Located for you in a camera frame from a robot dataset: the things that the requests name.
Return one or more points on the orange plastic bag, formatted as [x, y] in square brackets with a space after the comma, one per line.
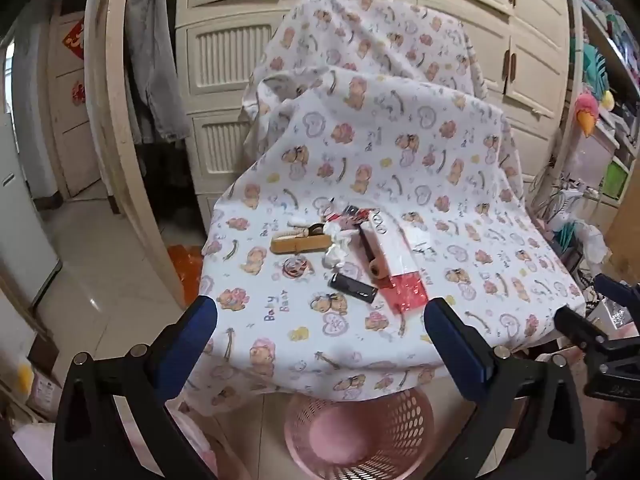
[185, 270]

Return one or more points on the pink plastic mesh basket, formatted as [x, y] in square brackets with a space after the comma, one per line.
[350, 430]

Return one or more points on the green storage bin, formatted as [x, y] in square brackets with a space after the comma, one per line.
[615, 180]

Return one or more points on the white long box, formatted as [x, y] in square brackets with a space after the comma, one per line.
[392, 250]

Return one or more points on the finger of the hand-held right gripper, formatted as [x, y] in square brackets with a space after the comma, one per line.
[612, 287]
[577, 327]

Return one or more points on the grey denim jeans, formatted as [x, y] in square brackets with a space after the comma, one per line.
[160, 60]

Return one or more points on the pink plush toy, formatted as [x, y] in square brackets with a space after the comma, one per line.
[585, 105]

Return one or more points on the black rectangular case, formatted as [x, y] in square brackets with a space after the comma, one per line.
[352, 287]

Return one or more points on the brown wooden board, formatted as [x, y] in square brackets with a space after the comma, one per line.
[625, 240]

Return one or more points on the white shelf unit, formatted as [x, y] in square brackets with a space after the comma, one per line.
[575, 35]

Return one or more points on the wooden clothespin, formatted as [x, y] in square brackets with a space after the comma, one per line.
[295, 246]

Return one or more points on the beige thread spool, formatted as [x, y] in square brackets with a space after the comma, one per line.
[380, 267]

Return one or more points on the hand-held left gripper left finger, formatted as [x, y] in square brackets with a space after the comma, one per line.
[192, 330]

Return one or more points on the large red paper decoration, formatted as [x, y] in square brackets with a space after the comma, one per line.
[75, 40]

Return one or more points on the cream inner room door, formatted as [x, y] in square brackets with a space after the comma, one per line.
[75, 135]

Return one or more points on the white plastic bag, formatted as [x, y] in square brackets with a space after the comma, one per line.
[592, 240]

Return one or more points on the bear print blanket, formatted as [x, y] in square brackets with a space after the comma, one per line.
[375, 160]

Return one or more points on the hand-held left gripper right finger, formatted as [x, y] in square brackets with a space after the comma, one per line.
[455, 345]

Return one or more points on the white fluffy towel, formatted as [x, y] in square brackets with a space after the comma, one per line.
[30, 452]

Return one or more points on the white tissue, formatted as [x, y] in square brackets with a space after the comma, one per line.
[336, 255]
[300, 222]

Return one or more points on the shiny red packet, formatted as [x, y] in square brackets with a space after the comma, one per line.
[405, 295]

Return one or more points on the white refrigerator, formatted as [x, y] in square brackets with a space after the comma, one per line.
[25, 210]

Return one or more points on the cardboard box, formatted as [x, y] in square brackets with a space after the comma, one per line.
[45, 390]

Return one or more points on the cream louvred wardrobe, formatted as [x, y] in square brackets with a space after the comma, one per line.
[225, 55]

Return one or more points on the small red paper decoration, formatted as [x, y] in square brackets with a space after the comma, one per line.
[78, 94]

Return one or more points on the small yellow object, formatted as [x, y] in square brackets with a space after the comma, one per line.
[25, 375]

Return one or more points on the teal cloth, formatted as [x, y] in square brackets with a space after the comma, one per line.
[595, 65]

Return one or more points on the pink storage box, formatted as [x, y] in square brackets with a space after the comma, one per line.
[592, 155]

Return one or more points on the small red black sachet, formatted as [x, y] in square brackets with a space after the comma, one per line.
[345, 215]

